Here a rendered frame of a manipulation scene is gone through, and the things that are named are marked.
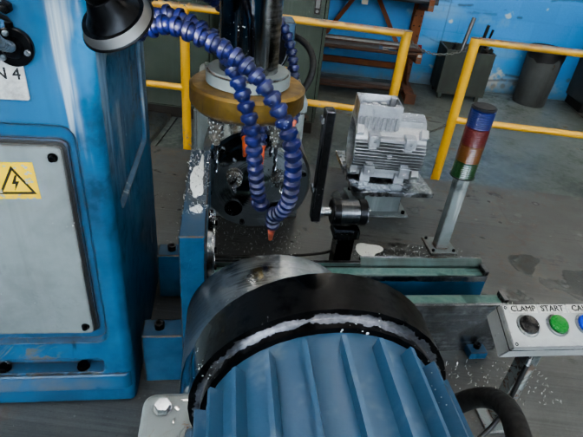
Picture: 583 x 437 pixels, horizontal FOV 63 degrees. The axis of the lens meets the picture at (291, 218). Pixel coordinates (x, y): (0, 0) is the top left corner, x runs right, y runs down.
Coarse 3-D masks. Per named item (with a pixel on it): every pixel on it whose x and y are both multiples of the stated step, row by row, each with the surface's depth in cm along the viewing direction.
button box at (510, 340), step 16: (512, 304) 75; (528, 304) 75; (544, 304) 76; (560, 304) 76; (576, 304) 77; (496, 320) 76; (512, 320) 74; (544, 320) 74; (576, 320) 75; (496, 336) 76; (512, 336) 72; (528, 336) 73; (544, 336) 73; (560, 336) 73; (576, 336) 74; (512, 352) 73; (528, 352) 74; (544, 352) 74; (560, 352) 75; (576, 352) 76
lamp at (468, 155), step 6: (462, 144) 118; (462, 150) 119; (468, 150) 117; (474, 150) 117; (480, 150) 117; (456, 156) 121; (462, 156) 119; (468, 156) 118; (474, 156) 118; (480, 156) 118; (462, 162) 119; (468, 162) 119; (474, 162) 119
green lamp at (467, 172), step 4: (456, 160) 121; (456, 164) 121; (460, 164) 120; (464, 164) 119; (452, 168) 124; (456, 168) 121; (460, 168) 120; (464, 168) 120; (468, 168) 120; (472, 168) 120; (476, 168) 121; (452, 172) 123; (456, 172) 122; (460, 172) 121; (464, 172) 120; (468, 172) 120; (472, 172) 120; (456, 176) 122; (460, 176) 121; (464, 176) 121; (468, 176) 121; (472, 176) 121
